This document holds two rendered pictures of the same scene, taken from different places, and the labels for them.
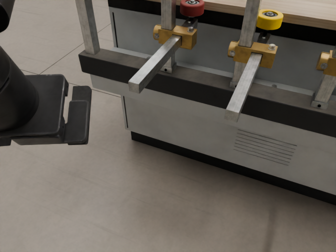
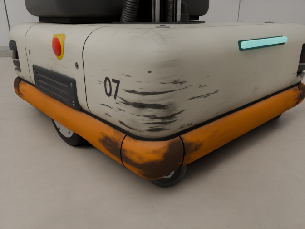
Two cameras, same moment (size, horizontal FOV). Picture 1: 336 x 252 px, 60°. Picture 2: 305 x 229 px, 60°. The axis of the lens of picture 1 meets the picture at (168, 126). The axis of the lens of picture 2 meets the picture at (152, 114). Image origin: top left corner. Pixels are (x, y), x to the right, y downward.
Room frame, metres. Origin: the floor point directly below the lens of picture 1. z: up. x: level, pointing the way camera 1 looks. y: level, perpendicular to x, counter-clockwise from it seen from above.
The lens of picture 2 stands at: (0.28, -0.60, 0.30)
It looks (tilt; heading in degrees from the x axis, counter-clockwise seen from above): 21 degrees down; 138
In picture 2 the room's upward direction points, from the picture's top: straight up
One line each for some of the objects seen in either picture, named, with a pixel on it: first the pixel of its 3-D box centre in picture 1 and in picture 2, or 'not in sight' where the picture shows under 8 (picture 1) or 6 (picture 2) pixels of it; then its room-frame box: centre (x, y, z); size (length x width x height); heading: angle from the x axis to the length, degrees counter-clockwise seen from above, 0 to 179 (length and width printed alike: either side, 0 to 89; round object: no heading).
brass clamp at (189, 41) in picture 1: (174, 35); not in sight; (0.89, -0.02, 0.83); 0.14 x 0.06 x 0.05; 66
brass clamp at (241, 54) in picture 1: (251, 53); not in sight; (0.79, -0.25, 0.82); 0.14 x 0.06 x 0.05; 66
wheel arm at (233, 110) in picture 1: (251, 70); not in sight; (0.70, -0.23, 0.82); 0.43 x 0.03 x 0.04; 156
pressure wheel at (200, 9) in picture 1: (191, 17); not in sight; (0.98, -0.08, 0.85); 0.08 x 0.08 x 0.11
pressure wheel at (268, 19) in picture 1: (265, 30); not in sight; (0.88, -0.31, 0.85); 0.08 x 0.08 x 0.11
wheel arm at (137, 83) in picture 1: (168, 50); not in sight; (0.80, 0.00, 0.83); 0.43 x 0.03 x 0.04; 156
